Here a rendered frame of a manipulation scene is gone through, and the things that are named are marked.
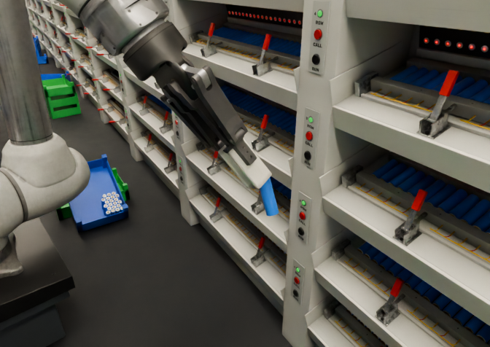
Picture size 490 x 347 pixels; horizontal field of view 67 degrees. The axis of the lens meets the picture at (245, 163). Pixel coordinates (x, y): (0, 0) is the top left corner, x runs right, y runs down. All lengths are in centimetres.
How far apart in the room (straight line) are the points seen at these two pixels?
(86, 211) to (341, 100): 124
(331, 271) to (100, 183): 117
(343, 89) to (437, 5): 21
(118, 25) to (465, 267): 58
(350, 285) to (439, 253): 24
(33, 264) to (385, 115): 92
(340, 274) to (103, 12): 69
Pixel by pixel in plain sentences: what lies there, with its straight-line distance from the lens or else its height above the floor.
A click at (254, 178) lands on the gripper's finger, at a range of 49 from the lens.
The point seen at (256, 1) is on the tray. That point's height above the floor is 87.
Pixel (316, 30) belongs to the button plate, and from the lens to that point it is 69.
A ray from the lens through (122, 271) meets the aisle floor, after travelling 140.
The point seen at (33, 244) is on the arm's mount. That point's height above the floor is 25.
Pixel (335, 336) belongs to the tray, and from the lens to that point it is 101.
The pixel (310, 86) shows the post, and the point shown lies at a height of 73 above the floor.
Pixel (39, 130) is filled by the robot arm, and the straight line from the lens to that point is 107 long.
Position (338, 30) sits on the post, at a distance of 66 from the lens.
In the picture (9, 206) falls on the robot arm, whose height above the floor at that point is 42.
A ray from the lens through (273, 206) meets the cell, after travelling 52.
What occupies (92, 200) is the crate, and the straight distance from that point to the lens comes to 170.
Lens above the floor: 91
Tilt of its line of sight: 27 degrees down
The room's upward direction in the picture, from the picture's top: straight up
